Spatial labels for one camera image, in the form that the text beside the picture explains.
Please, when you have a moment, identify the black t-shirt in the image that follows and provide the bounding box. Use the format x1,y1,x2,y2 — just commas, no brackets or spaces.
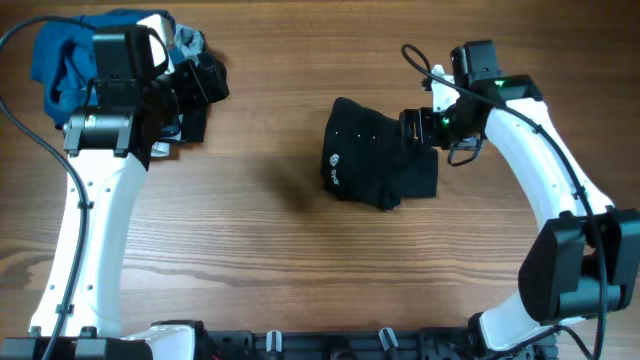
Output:
320,97,438,211

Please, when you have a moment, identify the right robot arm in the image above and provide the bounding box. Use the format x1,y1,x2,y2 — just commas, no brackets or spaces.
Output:
401,69,639,359

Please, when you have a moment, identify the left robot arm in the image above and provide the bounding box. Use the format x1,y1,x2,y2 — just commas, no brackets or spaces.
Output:
1,16,227,359

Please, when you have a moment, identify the grey folded garment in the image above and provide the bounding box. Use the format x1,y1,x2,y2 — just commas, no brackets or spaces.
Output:
151,24,205,158

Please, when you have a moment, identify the blue crumpled garment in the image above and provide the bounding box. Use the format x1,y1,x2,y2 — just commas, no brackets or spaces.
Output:
29,8,176,129

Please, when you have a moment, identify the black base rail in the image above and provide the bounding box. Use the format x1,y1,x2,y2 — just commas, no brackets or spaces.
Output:
199,327,558,360

